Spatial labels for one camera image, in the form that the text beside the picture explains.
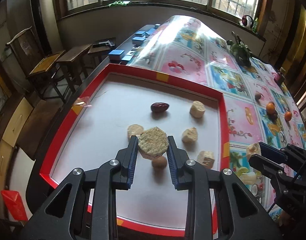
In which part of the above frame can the brown longan fruit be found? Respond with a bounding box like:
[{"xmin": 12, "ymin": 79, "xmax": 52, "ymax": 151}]
[
  {"xmin": 254, "ymin": 92, "xmax": 262, "ymax": 101},
  {"xmin": 246, "ymin": 143, "xmax": 261, "ymax": 161},
  {"xmin": 152, "ymin": 156, "xmax": 168, "ymax": 170}
]

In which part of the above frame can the beige cake chunk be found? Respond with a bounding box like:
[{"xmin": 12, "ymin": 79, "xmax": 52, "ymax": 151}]
[
  {"xmin": 182, "ymin": 127, "xmax": 198, "ymax": 143},
  {"xmin": 196, "ymin": 151, "xmax": 215, "ymax": 169},
  {"xmin": 127, "ymin": 124, "xmax": 144, "ymax": 139},
  {"xmin": 190, "ymin": 101, "xmax": 206, "ymax": 118}
]

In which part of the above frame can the dark red jujube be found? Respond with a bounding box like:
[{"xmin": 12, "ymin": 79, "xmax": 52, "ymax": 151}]
[
  {"xmin": 269, "ymin": 111, "xmax": 278, "ymax": 121},
  {"xmin": 151, "ymin": 102, "xmax": 169, "ymax": 113}
]

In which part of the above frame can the small orange tangerine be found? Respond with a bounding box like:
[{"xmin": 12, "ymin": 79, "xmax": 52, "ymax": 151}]
[{"xmin": 284, "ymin": 111, "xmax": 292, "ymax": 122}]

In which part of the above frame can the large orange tangerine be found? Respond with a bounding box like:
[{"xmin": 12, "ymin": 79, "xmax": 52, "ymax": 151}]
[{"xmin": 266, "ymin": 101, "xmax": 276, "ymax": 115}]

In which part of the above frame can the beige hexagonal cake piece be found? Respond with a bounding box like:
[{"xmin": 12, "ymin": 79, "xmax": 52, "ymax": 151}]
[{"xmin": 138, "ymin": 127, "xmax": 169, "ymax": 160}]

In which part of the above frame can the colourful fruit print tablecloth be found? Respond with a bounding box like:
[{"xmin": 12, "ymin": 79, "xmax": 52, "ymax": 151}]
[{"xmin": 131, "ymin": 15, "xmax": 306, "ymax": 219}]

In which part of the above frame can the red cardboard box tray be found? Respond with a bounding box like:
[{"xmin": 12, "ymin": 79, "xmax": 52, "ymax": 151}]
[{"xmin": 39, "ymin": 64, "xmax": 229, "ymax": 237}]

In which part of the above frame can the dark red jar with lid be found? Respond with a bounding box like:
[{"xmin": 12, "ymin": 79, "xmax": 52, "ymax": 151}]
[{"xmin": 274, "ymin": 72, "xmax": 285, "ymax": 86}]

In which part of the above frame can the dark green leafy vegetable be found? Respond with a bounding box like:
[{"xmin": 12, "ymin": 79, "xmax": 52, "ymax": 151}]
[{"xmin": 226, "ymin": 31, "xmax": 252, "ymax": 68}]

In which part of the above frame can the red plastic bag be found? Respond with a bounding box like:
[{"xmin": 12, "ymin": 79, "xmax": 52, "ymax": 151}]
[{"xmin": 1, "ymin": 190, "xmax": 28, "ymax": 222}]

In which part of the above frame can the blue and white box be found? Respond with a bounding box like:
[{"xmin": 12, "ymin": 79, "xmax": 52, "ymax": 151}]
[
  {"xmin": 132, "ymin": 36, "xmax": 146, "ymax": 46},
  {"xmin": 108, "ymin": 49, "xmax": 125, "ymax": 61}
]

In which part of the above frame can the green bottle on sill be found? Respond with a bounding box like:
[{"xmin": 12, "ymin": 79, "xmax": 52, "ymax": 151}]
[{"xmin": 252, "ymin": 18, "xmax": 258, "ymax": 33}]

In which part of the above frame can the wooden stool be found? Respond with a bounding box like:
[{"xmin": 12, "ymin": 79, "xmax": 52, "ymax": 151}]
[{"xmin": 57, "ymin": 44, "xmax": 92, "ymax": 94}]

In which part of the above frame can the wooden chair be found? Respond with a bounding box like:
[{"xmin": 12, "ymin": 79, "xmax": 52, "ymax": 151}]
[{"xmin": 6, "ymin": 27, "xmax": 66, "ymax": 102}]

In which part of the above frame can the green cloth on sill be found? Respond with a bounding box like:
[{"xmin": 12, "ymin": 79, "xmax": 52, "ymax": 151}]
[{"xmin": 108, "ymin": 1, "xmax": 130, "ymax": 7}]

